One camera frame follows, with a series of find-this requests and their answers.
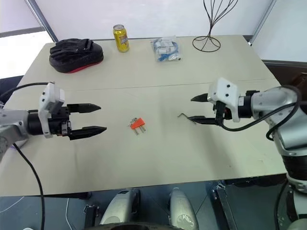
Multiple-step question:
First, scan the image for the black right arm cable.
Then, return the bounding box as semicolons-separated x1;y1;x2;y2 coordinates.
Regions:
266;100;307;141
215;85;302;132

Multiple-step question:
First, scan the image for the black and red padded mitt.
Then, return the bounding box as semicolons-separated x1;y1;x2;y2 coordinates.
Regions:
48;38;105;74

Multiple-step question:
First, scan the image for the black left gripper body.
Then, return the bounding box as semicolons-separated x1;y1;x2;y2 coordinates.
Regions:
47;104;72;138

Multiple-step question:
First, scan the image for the grey rounded robot leg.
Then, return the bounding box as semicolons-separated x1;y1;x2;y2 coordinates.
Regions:
99;188;141;226
168;187;200;230

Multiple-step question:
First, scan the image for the thin white floor cable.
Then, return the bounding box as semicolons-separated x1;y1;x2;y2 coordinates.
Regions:
65;197;73;230

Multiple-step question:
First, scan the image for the black robot body cable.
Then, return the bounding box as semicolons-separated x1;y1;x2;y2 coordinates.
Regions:
275;179;289;230

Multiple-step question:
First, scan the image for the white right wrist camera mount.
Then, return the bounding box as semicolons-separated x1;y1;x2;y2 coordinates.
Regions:
207;77;241;123

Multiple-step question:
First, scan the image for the metal table leg frame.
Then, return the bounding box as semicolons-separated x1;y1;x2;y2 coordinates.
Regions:
211;183;239;230

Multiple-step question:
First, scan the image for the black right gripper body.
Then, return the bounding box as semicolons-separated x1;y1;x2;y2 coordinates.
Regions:
213;101;233;126

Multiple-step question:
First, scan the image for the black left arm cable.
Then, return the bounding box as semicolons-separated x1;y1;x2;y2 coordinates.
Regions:
0;82;53;102
12;142;46;230

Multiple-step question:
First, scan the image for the brown object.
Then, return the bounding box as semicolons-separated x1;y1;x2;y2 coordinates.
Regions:
291;71;307;90

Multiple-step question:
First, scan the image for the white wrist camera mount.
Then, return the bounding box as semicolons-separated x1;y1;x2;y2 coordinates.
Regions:
207;77;241;123
38;82;66;139

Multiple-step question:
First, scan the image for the yellow drink can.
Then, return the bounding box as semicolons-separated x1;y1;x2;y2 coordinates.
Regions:
112;23;130;54

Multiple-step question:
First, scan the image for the small metal hex key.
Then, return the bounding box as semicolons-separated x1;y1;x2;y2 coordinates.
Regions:
177;113;198;126

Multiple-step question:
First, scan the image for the grey metal frame pole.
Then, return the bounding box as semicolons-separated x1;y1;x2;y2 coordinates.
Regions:
24;0;59;43

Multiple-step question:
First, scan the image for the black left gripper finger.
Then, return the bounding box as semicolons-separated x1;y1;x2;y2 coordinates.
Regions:
68;126;108;141
67;103;102;114

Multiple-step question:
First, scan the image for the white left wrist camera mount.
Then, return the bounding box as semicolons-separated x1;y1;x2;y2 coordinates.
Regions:
38;82;66;139

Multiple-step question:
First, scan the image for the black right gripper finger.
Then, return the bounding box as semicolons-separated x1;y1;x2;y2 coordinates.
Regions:
190;93;210;104
188;115;220;126

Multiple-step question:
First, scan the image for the clear bag of blue cables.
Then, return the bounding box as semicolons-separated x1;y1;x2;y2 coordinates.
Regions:
150;35;183;63

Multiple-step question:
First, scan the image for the orange plug adapter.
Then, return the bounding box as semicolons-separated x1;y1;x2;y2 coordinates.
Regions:
130;117;146;130

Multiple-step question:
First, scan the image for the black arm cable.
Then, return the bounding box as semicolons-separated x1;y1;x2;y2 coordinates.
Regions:
12;142;46;230
215;85;302;132
0;82;53;102
266;100;307;141

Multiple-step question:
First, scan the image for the black table bracket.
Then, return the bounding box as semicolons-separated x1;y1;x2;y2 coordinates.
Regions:
83;204;101;226

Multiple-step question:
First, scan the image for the white metal frame pole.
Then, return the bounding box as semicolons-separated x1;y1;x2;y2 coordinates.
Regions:
248;0;267;46

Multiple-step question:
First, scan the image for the black wire stand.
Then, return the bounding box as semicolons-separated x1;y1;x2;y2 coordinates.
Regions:
191;0;241;52

